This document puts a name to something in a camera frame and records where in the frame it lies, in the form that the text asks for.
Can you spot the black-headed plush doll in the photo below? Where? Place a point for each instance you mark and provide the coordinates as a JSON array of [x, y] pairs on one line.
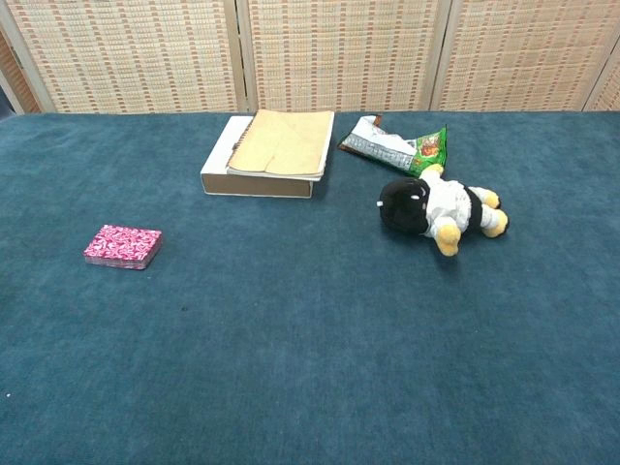
[[407, 206]]

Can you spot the white and brown cardboard box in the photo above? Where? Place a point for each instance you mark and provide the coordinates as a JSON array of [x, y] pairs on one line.
[[257, 186]]

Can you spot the green and silver snack bag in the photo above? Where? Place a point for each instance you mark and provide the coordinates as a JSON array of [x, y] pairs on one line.
[[382, 145]]

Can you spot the pink patterned card deck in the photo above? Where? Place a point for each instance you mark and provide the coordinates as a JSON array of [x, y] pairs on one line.
[[121, 244]]

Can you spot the tan spiral notebook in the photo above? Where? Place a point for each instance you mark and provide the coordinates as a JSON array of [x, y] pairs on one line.
[[286, 140]]

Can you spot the woven bamboo screen panel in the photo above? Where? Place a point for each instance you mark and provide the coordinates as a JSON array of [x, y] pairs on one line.
[[523, 53], [608, 94], [17, 82], [131, 53], [339, 53]]

